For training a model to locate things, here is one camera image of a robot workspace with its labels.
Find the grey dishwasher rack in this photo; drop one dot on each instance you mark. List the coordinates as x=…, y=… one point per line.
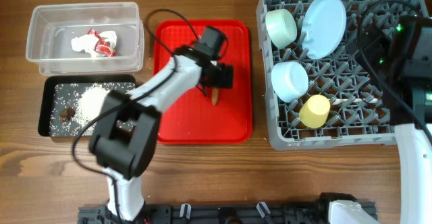
x=336, y=76

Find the white plastic spoon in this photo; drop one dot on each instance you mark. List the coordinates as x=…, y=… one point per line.
x=340, y=101

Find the green bowl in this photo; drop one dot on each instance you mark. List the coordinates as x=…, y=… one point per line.
x=281, y=27

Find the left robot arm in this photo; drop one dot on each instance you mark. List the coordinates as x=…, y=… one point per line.
x=126, y=131

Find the large light blue plate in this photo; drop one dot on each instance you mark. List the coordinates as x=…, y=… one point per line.
x=324, y=25

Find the brown food scrap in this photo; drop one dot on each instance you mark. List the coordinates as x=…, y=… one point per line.
x=66, y=114

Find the red white wrapper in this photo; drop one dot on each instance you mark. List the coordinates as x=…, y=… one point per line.
x=96, y=44

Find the white rice pile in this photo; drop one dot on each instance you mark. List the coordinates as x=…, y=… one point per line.
x=89, y=104

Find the red serving tray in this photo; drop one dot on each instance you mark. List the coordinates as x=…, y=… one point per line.
x=193, y=118

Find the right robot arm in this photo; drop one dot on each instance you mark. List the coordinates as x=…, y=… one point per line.
x=401, y=66

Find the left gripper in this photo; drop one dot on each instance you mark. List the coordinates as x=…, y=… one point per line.
x=221, y=78

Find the small light blue bowl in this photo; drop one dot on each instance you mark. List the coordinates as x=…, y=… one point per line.
x=289, y=80

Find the black tray bin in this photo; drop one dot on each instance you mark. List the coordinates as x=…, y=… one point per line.
x=61, y=92

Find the clear plastic bin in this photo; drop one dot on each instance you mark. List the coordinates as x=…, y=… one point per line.
x=53, y=27

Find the yellow cup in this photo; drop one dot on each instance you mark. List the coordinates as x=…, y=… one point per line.
x=315, y=111

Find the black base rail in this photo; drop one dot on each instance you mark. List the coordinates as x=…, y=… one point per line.
x=303, y=212

